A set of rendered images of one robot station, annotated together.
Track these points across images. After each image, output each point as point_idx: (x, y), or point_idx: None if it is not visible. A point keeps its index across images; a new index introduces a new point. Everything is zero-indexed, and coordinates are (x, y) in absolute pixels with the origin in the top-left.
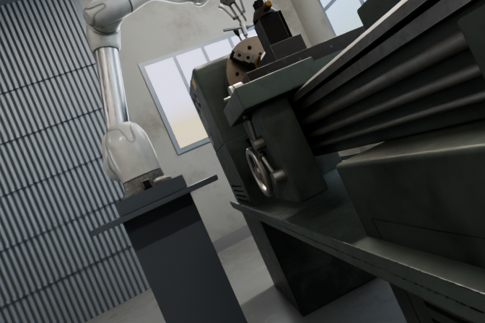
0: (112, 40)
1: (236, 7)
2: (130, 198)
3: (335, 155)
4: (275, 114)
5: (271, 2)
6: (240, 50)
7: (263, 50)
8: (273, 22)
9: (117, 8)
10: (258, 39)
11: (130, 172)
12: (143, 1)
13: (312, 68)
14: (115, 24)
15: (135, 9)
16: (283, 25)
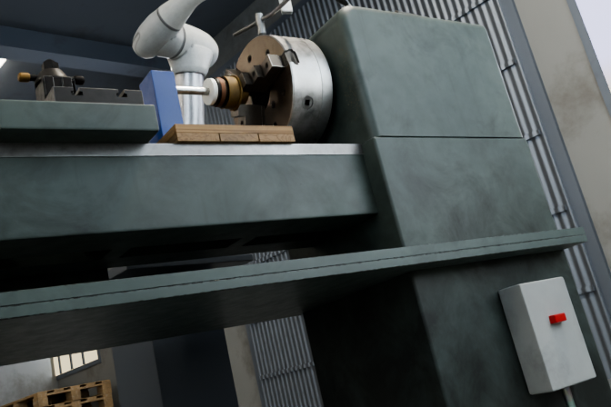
0: (180, 64)
1: None
2: (108, 272)
3: (396, 242)
4: None
5: (19, 75)
6: (242, 64)
7: (262, 60)
8: (40, 94)
9: (149, 34)
10: (257, 43)
11: None
12: (182, 12)
13: None
14: (165, 49)
15: (175, 24)
16: (44, 97)
